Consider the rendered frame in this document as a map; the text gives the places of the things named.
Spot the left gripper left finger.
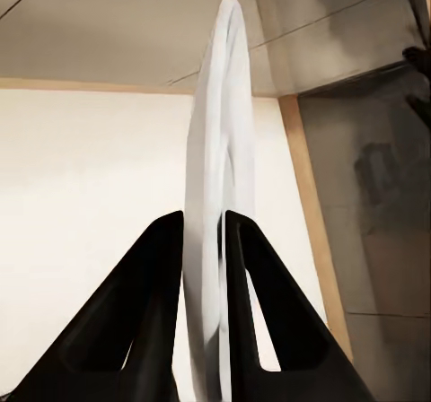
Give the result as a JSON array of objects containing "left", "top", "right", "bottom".
[{"left": 5, "top": 209, "right": 184, "bottom": 402}]

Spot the saucer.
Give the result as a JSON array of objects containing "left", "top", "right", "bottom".
[{"left": 182, "top": 0, "right": 256, "bottom": 402}]

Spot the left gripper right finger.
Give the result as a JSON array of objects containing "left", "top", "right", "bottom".
[{"left": 225, "top": 210, "right": 376, "bottom": 402}]

